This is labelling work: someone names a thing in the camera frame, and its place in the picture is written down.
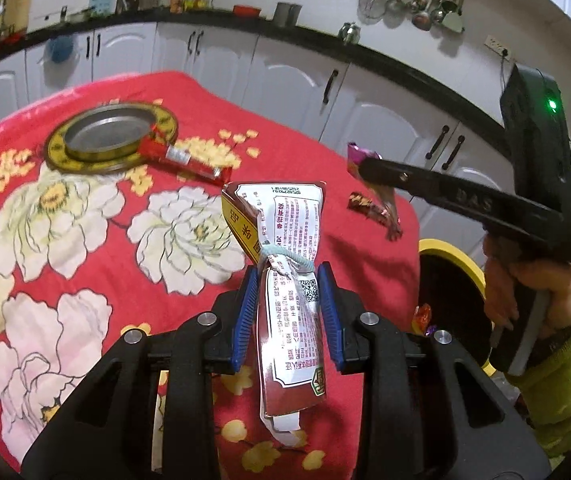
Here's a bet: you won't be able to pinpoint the orange shiny wrapper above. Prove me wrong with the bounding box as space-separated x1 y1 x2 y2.
412 304 439 336

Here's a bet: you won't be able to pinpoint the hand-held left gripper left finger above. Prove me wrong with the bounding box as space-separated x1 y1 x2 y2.
20 265 261 480

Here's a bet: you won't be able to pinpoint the yellow rimmed trash bin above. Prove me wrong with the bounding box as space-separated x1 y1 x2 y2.
405 239 499 376

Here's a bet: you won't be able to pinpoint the blue plastic bag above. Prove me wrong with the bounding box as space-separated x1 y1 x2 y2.
45 37 73 64

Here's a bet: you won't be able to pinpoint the person's right forearm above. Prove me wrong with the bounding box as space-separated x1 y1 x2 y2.
508 272 571 458

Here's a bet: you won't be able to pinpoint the red snack wrapper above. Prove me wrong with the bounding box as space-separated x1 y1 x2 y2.
138 137 233 184

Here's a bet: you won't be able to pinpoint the black kitchen countertop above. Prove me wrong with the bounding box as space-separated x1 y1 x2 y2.
0 10 511 136

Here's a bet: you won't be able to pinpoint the steel pot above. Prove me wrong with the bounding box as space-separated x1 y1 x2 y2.
274 2 302 26

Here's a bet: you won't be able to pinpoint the purple candy wrapper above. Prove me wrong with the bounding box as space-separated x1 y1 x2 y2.
347 142 381 176

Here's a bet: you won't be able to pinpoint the steel teapot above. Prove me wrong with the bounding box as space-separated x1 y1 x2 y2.
339 21 362 45

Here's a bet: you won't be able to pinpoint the gold rimmed round tin lid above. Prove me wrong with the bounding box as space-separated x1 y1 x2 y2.
45 102 178 176

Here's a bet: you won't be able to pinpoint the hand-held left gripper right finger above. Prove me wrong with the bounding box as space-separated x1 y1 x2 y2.
315 261 552 480

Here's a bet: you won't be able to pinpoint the white lower cabinets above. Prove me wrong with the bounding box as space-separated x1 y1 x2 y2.
0 22 516 261

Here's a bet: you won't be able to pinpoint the red floral blanket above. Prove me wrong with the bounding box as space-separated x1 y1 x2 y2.
0 70 421 476

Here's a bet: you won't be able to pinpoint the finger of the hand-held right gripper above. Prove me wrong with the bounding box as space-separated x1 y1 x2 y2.
359 157 513 228

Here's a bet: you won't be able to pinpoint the brown and white snack bag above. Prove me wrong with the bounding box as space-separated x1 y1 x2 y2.
221 180 327 448

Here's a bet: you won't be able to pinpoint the large steel spoon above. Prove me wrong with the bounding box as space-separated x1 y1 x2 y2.
412 0 433 31

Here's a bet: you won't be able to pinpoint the brown candy wrapper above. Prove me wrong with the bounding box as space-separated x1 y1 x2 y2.
348 191 403 241

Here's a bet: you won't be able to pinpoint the person's right hand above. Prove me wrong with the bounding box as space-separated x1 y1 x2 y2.
483 235 571 337

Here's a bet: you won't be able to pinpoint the pale green spatula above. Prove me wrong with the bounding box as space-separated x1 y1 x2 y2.
443 0 466 33

